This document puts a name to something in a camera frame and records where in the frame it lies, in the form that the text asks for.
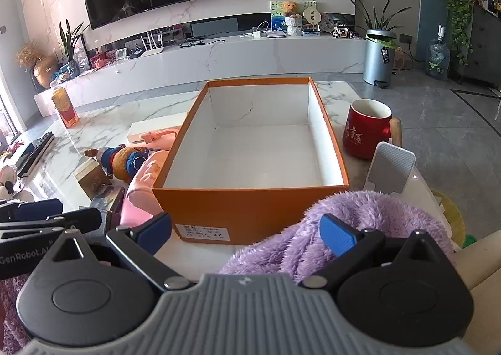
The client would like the bronze round vase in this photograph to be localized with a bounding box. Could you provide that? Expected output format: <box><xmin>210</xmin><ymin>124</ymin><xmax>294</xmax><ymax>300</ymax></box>
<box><xmin>33</xmin><ymin>55</ymin><xmax>59</xmax><ymax>90</ymax></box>

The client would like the dark sideboard cabinet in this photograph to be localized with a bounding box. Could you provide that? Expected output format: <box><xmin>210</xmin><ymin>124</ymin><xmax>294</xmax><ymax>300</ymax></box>
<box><xmin>467</xmin><ymin>0</ymin><xmax>501</xmax><ymax>87</ymax></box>

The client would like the pink pouch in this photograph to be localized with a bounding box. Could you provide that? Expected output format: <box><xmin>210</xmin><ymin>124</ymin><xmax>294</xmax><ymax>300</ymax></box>
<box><xmin>119</xmin><ymin>149</ymin><xmax>173</xmax><ymax>224</ymax></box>

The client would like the yellow green plastic item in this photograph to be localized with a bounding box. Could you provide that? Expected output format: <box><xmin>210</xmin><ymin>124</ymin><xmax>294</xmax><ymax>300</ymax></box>
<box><xmin>432</xmin><ymin>191</ymin><xmax>476</xmax><ymax>250</ymax></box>

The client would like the orange cardboard box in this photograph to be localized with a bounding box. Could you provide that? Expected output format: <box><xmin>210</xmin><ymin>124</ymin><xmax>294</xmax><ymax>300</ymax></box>
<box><xmin>152</xmin><ymin>77</ymin><xmax>350</xmax><ymax>246</ymax></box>

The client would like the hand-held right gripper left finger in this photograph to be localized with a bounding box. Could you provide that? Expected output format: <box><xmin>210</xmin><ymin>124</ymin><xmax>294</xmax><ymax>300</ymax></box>
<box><xmin>33</xmin><ymin>212</ymin><xmax>194</xmax><ymax>293</ymax></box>

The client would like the small brown gold box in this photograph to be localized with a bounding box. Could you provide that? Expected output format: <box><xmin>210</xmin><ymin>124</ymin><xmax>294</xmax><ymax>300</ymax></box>
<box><xmin>74</xmin><ymin>159</ymin><xmax>112</xmax><ymax>201</ymax></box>

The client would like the white textured pot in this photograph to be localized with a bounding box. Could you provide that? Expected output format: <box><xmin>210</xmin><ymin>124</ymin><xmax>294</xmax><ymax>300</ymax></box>
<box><xmin>285</xmin><ymin>14</ymin><xmax>304</xmax><ymax>35</ymax></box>

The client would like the silver trash can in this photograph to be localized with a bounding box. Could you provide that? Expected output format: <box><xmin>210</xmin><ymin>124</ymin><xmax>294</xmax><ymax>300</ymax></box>
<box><xmin>362</xmin><ymin>29</ymin><xmax>397</xmax><ymax>87</ymax></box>

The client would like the blue orange plush toy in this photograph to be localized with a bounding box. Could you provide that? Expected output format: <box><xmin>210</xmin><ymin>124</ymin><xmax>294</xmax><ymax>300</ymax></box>
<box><xmin>83</xmin><ymin>146</ymin><xmax>149</xmax><ymax>183</ymax></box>

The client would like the plant in blue pot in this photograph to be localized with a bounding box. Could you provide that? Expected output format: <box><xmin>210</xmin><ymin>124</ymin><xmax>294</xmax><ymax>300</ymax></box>
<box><xmin>59</xmin><ymin>20</ymin><xmax>90</xmax><ymax>78</ymax></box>

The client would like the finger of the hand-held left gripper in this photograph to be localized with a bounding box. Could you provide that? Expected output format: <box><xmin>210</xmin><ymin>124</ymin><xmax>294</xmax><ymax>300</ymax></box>
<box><xmin>0</xmin><ymin>198</ymin><xmax>64</xmax><ymax>223</ymax></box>
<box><xmin>0</xmin><ymin>207</ymin><xmax>103</xmax><ymax>241</ymax></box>

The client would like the beige seat cushion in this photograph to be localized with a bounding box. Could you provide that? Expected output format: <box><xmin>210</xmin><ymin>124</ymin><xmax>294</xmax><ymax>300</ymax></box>
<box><xmin>454</xmin><ymin>230</ymin><xmax>501</xmax><ymax>355</ymax></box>

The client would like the black keyboard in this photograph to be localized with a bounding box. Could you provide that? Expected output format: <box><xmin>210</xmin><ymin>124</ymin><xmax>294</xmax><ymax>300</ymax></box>
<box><xmin>16</xmin><ymin>132</ymin><xmax>55</xmax><ymax>178</ymax></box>

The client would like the silver photo card box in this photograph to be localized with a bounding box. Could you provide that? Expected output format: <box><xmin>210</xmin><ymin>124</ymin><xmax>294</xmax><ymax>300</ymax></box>
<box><xmin>90</xmin><ymin>185</ymin><xmax>127</xmax><ymax>223</ymax></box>

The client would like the purple fuzzy cloth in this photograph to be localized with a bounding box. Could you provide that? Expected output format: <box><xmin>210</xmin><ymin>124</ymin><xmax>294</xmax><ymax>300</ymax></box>
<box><xmin>218</xmin><ymin>190</ymin><xmax>457</xmax><ymax>285</ymax></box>

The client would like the round wooden fan ornament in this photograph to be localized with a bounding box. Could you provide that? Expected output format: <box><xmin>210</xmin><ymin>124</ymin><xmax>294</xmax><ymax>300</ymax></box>
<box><xmin>299</xmin><ymin>5</ymin><xmax>323</xmax><ymax>27</ymax></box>

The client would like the white flat box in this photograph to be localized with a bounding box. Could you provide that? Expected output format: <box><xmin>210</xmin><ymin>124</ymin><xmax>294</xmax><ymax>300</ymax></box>
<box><xmin>126</xmin><ymin>111</ymin><xmax>189</xmax><ymax>144</ymax></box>

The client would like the blue water jug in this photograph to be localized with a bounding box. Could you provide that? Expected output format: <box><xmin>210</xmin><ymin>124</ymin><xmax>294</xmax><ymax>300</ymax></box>
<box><xmin>426</xmin><ymin>24</ymin><xmax>451</xmax><ymax>80</ymax></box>

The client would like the dark rectangular panel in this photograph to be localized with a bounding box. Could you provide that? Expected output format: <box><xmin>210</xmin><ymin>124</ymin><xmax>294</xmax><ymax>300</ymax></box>
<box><xmin>191</xmin><ymin>16</ymin><xmax>239</xmax><ymax>37</ymax></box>

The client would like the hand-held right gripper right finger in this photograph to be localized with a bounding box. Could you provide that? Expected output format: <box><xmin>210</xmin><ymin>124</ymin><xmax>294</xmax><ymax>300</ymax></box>
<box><xmin>297</xmin><ymin>214</ymin><xmax>458</xmax><ymax>289</ymax></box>

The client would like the dried flower bunch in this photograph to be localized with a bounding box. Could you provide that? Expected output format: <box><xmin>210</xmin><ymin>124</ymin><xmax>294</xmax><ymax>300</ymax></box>
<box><xmin>16</xmin><ymin>42</ymin><xmax>42</xmax><ymax>66</ymax></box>

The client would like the long leaf potted plant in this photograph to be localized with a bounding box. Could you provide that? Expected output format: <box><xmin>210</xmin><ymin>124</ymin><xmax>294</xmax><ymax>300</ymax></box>
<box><xmin>348</xmin><ymin>0</ymin><xmax>411</xmax><ymax>50</ymax></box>

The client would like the white grey phone stand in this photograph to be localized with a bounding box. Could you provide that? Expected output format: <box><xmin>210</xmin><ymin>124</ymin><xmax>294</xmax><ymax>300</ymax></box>
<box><xmin>363</xmin><ymin>141</ymin><xmax>416</xmax><ymax>195</ymax></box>

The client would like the white router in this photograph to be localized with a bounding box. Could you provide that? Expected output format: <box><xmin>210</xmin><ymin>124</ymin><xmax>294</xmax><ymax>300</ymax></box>
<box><xmin>140</xmin><ymin>31</ymin><xmax>165</xmax><ymax>57</ymax></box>

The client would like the red mug with wooden handle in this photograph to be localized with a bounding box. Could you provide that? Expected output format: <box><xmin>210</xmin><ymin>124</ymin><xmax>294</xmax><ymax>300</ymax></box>
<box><xmin>342</xmin><ymin>99</ymin><xmax>403</xmax><ymax>160</ymax></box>

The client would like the pink selfie stick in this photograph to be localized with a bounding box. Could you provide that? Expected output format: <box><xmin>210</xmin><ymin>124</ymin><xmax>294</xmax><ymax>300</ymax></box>
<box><xmin>139</xmin><ymin>127</ymin><xmax>181</xmax><ymax>152</ymax></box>

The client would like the orange red carton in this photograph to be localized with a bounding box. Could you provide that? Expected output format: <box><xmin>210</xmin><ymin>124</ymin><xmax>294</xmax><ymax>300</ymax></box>
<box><xmin>51</xmin><ymin>87</ymin><xmax>79</xmax><ymax>129</ymax></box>

